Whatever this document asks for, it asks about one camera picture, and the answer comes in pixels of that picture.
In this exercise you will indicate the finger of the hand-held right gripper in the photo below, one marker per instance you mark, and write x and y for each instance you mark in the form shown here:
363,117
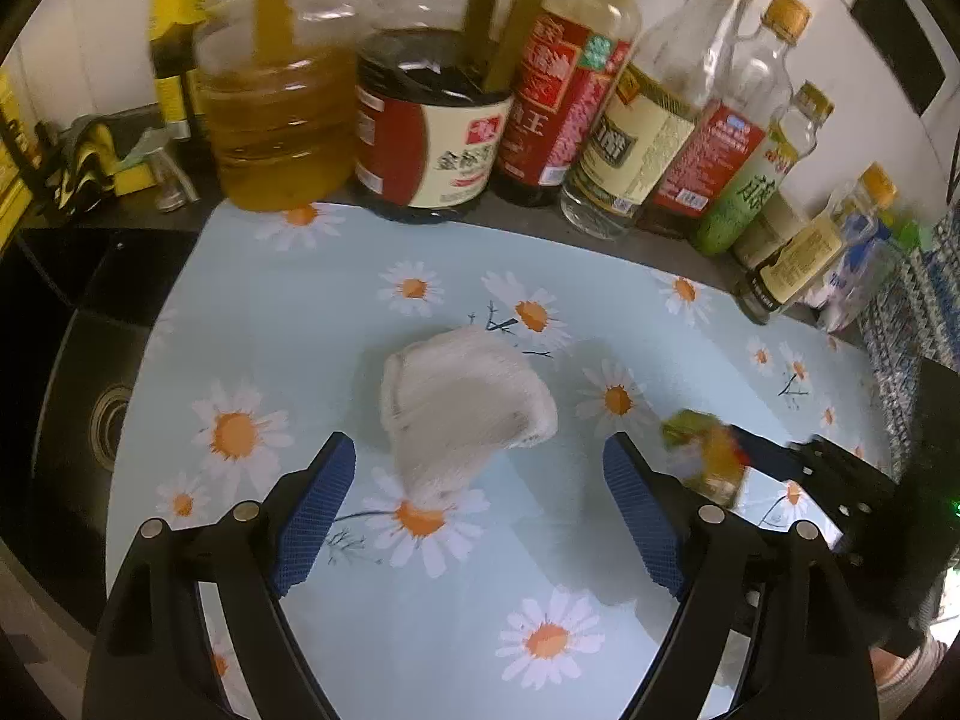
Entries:
772,459

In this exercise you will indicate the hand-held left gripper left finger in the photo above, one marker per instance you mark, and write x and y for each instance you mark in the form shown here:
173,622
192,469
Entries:
311,517

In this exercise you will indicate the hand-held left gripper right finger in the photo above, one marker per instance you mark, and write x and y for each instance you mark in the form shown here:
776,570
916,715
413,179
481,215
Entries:
645,521

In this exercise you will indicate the green yellow packet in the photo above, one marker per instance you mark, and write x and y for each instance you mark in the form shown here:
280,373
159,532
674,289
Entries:
709,457

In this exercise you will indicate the white towel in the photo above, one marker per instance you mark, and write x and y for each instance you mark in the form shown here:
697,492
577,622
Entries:
465,405

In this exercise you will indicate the person's right forearm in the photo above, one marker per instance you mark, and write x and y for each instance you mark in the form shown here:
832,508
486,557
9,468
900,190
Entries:
926,664

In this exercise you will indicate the person's right hand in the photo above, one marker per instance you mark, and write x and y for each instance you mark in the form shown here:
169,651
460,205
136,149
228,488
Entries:
892,682

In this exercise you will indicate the daisy print table mat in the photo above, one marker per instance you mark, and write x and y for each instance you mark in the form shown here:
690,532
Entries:
337,360

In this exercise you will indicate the patterned cloth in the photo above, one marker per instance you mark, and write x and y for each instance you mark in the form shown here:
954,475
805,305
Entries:
907,330

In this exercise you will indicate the slim bottle yellow label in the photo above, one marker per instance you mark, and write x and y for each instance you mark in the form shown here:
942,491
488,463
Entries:
799,266

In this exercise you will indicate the blue white bag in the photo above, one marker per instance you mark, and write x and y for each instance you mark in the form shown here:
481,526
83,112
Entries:
855,277

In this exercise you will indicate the jar with pale label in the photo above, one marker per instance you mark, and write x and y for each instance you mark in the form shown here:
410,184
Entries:
765,232

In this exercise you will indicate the black sink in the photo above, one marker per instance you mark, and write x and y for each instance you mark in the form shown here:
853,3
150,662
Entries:
75,390

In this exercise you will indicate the dark bottle red label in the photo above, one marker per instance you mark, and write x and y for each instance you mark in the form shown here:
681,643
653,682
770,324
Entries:
701,165

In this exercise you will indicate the clear bottle yellow label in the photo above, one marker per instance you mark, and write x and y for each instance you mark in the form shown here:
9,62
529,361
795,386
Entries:
630,142

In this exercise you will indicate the small clear glass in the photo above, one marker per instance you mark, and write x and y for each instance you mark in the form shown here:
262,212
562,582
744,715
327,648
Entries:
169,187

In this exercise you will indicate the large clear oil jug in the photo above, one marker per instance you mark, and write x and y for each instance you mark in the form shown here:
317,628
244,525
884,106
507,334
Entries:
277,142

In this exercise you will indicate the dark soy sauce jug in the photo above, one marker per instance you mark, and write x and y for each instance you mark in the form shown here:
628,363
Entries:
427,157

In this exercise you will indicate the green yellow sponge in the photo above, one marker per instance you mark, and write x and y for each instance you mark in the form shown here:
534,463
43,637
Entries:
142,157

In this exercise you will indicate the red label sauce bottle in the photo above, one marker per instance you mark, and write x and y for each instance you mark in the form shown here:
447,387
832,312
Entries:
547,105

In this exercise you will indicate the black yellow cloth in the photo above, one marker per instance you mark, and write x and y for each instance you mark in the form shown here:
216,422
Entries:
90,157

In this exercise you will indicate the yellow box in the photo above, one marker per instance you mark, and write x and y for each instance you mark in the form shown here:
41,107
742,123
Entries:
11,157

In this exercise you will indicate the green yellow label oil bottle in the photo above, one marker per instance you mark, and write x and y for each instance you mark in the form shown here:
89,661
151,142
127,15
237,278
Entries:
172,37

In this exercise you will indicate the black wall socket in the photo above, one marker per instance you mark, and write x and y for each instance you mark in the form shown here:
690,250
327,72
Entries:
900,37

